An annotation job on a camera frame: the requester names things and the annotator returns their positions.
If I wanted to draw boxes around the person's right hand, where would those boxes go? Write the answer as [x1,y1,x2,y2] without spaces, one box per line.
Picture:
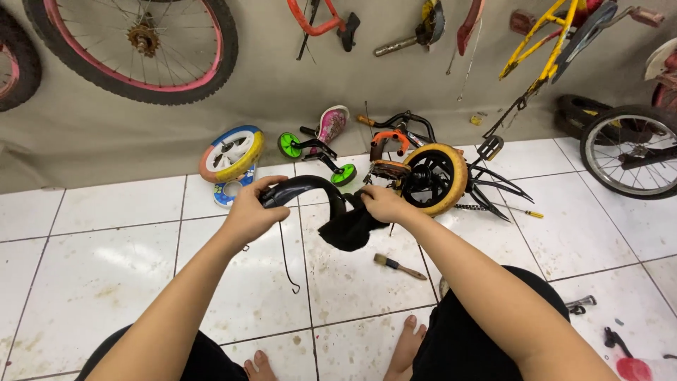
[360,185,424,226]

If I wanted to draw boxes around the person's left hand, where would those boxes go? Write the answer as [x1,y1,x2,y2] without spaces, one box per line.
[225,176,292,247]

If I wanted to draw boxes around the black cloth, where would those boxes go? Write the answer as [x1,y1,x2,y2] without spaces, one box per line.
[317,190,392,253]

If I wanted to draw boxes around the black bicycle fender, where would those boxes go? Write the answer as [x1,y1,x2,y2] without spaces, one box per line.
[258,175,349,220]

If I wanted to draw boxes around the brown orange pedal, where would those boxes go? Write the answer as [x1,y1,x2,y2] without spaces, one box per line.
[370,160,412,181]

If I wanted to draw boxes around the pink white saddle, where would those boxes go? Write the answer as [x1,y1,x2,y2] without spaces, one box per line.
[299,105,351,155]

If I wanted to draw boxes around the small wheel with yellow tyre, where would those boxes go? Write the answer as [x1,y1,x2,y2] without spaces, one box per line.
[399,143,469,218]

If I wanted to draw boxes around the blue yellow orange small wheel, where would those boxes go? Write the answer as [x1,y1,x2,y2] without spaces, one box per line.
[198,125,265,184]

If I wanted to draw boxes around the black pedal with yellow reflector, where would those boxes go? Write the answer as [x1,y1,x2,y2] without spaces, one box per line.
[476,135,505,162]

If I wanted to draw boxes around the blue white wheel disc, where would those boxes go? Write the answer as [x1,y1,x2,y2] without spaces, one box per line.
[213,164,258,208]

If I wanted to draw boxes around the person's right foot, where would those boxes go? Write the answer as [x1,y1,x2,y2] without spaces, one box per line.
[382,315,428,381]

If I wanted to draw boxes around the person's foot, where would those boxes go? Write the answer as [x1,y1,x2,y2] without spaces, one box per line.
[382,315,428,381]
[243,349,278,381]

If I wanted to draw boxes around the person's black trousers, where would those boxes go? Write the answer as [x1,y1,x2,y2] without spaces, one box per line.
[74,265,571,381]

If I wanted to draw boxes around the red fender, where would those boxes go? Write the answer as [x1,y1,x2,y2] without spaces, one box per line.
[457,0,486,57]

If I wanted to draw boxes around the person's left foot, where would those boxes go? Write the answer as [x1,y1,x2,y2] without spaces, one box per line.
[243,349,278,381]

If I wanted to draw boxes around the large wheel with pink rim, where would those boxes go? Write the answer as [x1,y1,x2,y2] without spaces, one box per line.
[22,0,240,105]

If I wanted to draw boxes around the silver spoked wheel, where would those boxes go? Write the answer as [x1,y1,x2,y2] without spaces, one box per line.
[580,104,677,201]

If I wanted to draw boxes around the dull red pedal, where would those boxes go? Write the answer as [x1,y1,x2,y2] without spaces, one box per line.
[510,10,537,36]

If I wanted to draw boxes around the grey tarp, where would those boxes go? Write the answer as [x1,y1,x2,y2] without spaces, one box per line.
[0,0,677,195]

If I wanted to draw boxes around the black hand tool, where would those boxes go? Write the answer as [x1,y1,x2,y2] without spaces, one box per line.
[604,326,634,359]

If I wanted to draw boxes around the red bicycle part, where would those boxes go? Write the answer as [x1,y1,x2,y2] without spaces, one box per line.
[651,66,677,112]

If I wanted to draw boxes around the white fender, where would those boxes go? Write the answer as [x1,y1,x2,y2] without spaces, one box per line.
[644,37,677,81]

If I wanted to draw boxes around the pink pedal with crank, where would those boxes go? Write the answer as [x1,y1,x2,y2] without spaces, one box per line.
[603,5,666,30]

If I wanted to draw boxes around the black tyre wheel with spokes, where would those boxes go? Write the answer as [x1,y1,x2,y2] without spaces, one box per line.
[0,5,43,113]

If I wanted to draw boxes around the green training wheel with bracket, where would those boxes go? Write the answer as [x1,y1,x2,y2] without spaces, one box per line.
[303,152,358,187]
[277,132,338,160]

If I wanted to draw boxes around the wooden handle paint brush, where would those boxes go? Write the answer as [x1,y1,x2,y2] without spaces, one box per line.
[373,253,428,281]

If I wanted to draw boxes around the black handlebar with orange grip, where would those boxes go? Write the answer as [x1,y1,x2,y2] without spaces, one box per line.
[357,110,439,144]

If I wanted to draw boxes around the thin black wire hook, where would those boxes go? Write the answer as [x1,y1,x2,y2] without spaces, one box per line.
[278,221,301,295]

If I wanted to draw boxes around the yellow black saddle with post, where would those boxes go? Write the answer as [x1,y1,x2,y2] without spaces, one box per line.
[373,0,446,58]

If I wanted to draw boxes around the thin grey cable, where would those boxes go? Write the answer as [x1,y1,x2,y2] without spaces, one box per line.
[457,18,483,102]

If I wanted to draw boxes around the black bicycle chain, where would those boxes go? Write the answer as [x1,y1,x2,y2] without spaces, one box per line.
[482,79,548,139]

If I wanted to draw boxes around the yellow handle screwdriver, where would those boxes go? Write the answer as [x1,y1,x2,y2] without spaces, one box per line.
[492,202,544,219]

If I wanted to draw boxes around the orange bicycle frame part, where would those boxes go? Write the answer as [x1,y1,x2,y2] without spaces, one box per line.
[287,0,361,61]

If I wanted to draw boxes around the yellow bicycle frame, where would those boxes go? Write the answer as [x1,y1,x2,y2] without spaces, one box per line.
[498,0,590,81]

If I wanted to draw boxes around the black plastic chain cover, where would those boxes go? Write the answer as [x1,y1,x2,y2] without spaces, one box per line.
[550,0,620,84]

